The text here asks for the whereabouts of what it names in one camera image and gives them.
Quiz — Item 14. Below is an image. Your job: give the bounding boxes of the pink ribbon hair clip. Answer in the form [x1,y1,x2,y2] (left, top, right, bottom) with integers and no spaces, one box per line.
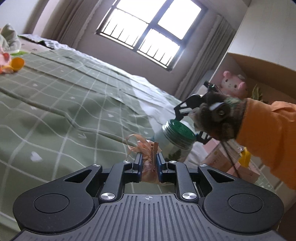
[125,133,162,184]

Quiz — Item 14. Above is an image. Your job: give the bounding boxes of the green checked bedsheet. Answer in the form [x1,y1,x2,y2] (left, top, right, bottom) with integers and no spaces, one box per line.
[0,47,296,232]

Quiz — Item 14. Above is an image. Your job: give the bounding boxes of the orange plastic spoon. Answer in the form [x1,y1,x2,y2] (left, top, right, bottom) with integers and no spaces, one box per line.
[1,57,25,74]

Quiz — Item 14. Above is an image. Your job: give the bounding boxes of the pink cardboard box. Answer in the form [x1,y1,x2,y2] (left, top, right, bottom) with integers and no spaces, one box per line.
[203,139,260,183]

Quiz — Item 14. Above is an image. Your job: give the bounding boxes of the yellow silicone band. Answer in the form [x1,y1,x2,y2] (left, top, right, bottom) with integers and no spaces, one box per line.
[238,149,251,168]

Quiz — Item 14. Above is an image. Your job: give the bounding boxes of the brown cardboard box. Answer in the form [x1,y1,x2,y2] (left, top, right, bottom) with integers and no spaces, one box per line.
[227,52,296,105]

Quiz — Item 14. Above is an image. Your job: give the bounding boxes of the pink cloth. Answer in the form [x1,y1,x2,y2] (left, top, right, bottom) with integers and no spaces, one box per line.
[0,48,11,69]

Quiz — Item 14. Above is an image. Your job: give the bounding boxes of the pink bunny plush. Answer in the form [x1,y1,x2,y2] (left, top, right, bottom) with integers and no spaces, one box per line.
[220,71,248,99]

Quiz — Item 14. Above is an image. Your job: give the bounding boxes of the grey plush toy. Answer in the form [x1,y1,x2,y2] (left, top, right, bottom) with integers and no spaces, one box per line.
[1,24,22,54]

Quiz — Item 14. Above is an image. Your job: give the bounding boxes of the green lid glass jar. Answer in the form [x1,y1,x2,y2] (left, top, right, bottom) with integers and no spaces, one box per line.
[152,120,196,163]

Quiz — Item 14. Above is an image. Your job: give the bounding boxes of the window with bars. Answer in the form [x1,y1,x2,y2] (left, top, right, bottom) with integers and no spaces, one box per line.
[96,0,208,71]

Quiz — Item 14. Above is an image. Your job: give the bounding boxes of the grey blanket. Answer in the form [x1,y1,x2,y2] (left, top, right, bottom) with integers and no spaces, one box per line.
[19,34,74,50]

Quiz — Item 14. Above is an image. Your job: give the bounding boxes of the dark gloved right hand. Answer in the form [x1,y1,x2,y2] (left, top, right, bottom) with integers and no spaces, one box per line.
[191,91,247,141]

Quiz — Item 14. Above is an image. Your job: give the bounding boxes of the beige curtain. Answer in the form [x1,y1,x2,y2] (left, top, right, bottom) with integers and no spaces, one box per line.
[175,15,236,100]

